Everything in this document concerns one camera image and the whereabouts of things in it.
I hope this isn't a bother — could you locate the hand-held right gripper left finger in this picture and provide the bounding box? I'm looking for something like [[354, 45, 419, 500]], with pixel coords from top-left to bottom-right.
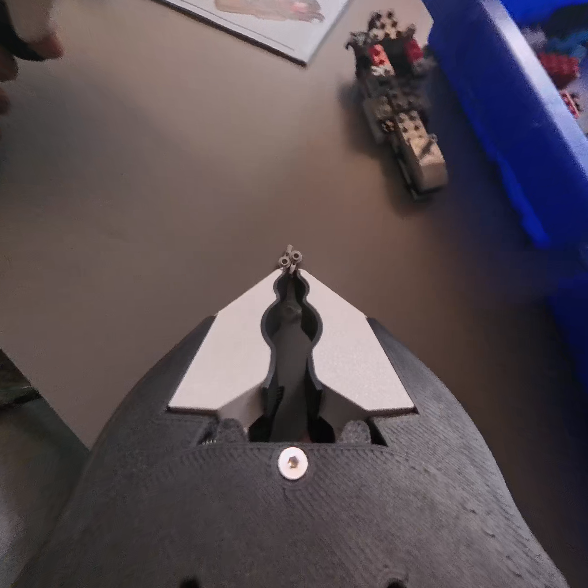
[[168, 269, 283, 431]]

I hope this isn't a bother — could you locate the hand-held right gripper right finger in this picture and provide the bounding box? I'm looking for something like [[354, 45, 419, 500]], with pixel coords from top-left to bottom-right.
[[296, 269, 417, 431]]

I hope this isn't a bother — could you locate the small grey clip brick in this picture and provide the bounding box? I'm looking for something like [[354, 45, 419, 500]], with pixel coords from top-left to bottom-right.
[[277, 244, 304, 276]]

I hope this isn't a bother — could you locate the grey desk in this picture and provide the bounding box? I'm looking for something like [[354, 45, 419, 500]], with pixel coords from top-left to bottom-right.
[[0, 0, 588, 588]]

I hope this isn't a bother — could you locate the person's left hand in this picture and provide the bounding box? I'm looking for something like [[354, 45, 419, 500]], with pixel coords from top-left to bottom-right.
[[0, 32, 65, 115]]

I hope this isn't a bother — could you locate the open brick instruction booklet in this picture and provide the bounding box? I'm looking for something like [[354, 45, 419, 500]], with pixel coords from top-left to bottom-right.
[[156, 0, 352, 66]]

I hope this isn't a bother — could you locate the grey black toy brick spaceship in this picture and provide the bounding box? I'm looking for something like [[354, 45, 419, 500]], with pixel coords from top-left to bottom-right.
[[345, 9, 449, 201]]

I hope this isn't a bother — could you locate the large blue plastic bin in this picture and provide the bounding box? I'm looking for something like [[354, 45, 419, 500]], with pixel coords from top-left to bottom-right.
[[422, 0, 588, 396]]

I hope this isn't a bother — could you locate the pile of loose toy bricks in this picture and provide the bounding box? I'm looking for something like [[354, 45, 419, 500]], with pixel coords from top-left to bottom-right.
[[519, 18, 588, 136]]

